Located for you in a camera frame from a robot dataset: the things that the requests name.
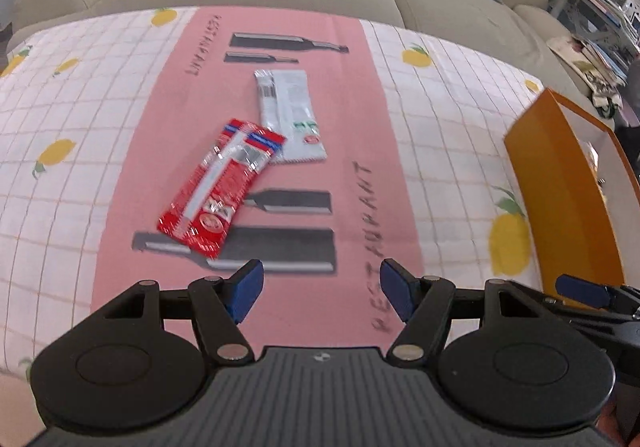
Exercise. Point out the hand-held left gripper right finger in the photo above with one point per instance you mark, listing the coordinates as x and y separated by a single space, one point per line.
397 289

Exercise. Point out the red snack packet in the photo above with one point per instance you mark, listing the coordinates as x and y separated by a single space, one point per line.
220 187

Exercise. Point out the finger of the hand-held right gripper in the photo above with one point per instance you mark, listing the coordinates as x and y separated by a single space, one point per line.
582 289

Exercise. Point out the printed tote bag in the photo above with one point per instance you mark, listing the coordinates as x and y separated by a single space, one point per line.
585 57

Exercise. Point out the grey side shelf with magazines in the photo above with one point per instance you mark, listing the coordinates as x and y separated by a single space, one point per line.
600 7

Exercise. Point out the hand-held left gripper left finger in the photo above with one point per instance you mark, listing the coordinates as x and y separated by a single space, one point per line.
245 289

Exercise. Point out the pink lemon print tablecloth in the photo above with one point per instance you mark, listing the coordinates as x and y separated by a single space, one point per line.
350 127

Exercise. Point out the white silver snack packet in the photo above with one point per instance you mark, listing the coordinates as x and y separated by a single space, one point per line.
292 102

